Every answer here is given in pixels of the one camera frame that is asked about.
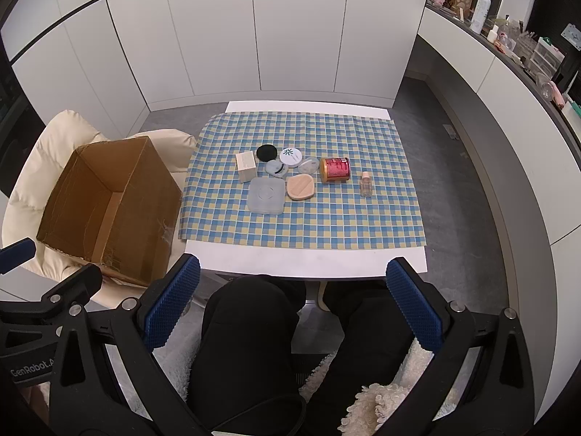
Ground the white spray bottle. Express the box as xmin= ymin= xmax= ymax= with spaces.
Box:
xmin=471 ymin=0 xmax=492 ymax=33

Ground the person's leg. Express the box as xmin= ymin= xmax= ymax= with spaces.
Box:
xmin=300 ymin=282 xmax=432 ymax=436
xmin=187 ymin=276 xmax=309 ymax=432

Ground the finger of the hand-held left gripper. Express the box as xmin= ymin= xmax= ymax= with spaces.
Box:
xmin=0 ymin=238 xmax=37 ymax=275
xmin=0 ymin=263 xmax=103 ymax=323

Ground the small beige carton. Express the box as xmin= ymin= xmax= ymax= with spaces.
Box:
xmin=235 ymin=151 xmax=259 ymax=184

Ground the blue yellow checkered tablecloth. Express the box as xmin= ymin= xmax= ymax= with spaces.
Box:
xmin=178 ymin=110 xmax=427 ymax=251

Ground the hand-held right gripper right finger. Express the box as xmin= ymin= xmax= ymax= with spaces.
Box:
xmin=377 ymin=257 xmax=536 ymax=436

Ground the large cardboard box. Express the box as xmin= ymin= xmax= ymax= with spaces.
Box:
xmin=35 ymin=135 xmax=183 ymax=288

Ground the white fleece cover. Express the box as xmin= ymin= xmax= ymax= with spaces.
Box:
xmin=152 ymin=322 xmax=459 ymax=436

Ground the white wardrobe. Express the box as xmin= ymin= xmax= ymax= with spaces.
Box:
xmin=9 ymin=0 xmax=432 ymax=112

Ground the orange yellow jar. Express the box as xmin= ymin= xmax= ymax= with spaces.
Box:
xmin=320 ymin=157 xmax=352 ymax=185

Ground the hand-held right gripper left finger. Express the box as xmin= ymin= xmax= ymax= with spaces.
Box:
xmin=49 ymin=253 xmax=214 ymax=436

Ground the clear drawer organizer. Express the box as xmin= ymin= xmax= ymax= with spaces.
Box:
xmin=529 ymin=39 xmax=566 ymax=76

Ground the person's right leg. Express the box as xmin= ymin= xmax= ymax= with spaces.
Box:
xmin=300 ymin=282 xmax=432 ymax=436

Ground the peach powder puff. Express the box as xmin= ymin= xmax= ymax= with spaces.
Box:
xmin=286 ymin=173 xmax=315 ymax=201

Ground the cream padded armchair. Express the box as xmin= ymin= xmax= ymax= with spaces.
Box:
xmin=1 ymin=110 xmax=198 ymax=303

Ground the person's left leg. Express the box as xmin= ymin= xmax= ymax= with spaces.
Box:
xmin=187 ymin=276 xmax=309 ymax=432

